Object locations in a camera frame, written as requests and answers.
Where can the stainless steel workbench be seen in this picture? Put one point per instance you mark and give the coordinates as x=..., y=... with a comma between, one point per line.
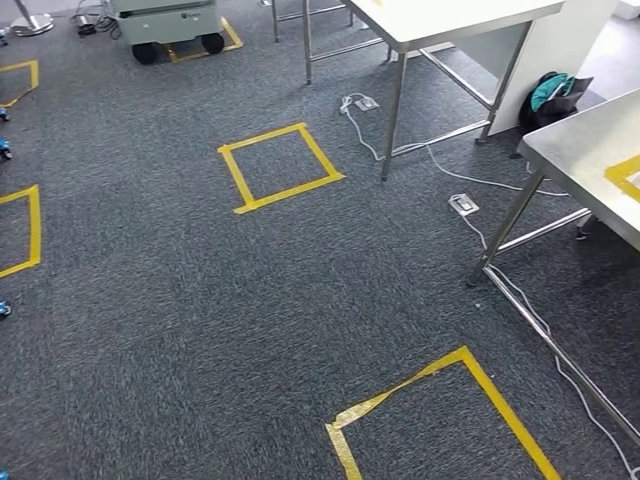
x=564, y=159

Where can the metal floor socket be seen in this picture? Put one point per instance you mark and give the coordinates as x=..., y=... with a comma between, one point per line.
x=367, y=103
x=464, y=205

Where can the steel table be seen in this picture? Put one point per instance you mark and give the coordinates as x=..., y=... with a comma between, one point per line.
x=450, y=20

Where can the grey wheeled mobile base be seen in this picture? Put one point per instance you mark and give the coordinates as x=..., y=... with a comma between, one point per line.
x=170, y=26

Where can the teal and black bag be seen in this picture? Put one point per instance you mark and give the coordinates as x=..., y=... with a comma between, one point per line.
x=550, y=93

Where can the white side panel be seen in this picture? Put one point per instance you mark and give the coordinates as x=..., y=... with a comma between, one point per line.
x=550, y=40

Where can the yellow tape outline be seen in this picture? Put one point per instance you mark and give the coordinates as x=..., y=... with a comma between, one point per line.
x=620, y=175

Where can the chrome barrier stanchion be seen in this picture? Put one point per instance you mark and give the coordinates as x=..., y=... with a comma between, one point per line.
x=32, y=25

